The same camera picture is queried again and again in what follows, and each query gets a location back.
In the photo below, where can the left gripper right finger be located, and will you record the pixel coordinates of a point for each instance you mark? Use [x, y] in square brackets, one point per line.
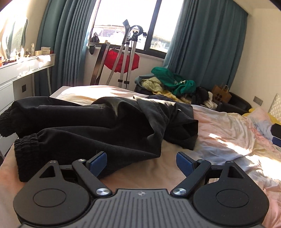
[224, 195]

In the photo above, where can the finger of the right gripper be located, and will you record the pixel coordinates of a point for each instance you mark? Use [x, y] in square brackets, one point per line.
[276, 130]
[276, 141]

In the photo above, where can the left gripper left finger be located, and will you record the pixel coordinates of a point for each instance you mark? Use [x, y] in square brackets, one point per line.
[60, 195]

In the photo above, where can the black denim pants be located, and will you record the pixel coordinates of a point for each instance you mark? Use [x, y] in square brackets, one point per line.
[127, 130]

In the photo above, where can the black clothes pile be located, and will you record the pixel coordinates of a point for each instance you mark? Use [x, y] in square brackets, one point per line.
[199, 96]

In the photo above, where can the pastel pillow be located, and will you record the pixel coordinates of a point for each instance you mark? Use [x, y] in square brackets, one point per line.
[263, 122]

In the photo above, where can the white quilted headboard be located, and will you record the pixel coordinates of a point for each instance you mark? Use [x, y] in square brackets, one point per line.
[275, 108]

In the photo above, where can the black leather armchair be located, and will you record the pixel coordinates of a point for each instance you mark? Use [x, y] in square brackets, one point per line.
[236, 104]

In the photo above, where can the pastel tie-dye bed sheet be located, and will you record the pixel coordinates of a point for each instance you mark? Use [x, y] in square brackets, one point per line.
[222, 137]

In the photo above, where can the brown paper bag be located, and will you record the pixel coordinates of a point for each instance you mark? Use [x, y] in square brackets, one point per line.
[221, 94]

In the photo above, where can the white garment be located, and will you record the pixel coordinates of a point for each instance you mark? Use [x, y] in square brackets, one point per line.
[209, 102]

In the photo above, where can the green sweatshirt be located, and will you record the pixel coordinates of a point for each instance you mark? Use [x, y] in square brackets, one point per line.
[174, 82]

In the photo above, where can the right teal curtain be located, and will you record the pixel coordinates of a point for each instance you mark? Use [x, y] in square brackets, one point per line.
[208, 42]

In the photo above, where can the teal curtain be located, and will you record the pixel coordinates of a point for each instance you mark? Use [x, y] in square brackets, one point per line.
[64, 29]
[208, 42]

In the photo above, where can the white dresser desk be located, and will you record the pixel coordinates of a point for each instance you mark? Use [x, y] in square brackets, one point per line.
[17, 78]

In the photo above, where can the pale yellow knit garment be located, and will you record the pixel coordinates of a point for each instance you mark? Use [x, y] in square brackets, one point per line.
[152, 84]

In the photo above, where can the red fabric bag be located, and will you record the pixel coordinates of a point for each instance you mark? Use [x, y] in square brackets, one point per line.
[112, 56]

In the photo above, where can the black framed window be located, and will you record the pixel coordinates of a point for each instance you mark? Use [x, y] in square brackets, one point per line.
[157, 19]

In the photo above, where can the left teal curtain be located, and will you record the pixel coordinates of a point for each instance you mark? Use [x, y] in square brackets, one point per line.
[64, 29]

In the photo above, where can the silver garment steamer stand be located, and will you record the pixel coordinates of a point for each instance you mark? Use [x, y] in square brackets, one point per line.
[124, 60]

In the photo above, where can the grey wall outlet plate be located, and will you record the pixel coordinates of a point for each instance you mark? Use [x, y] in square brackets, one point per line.
[258, 101]

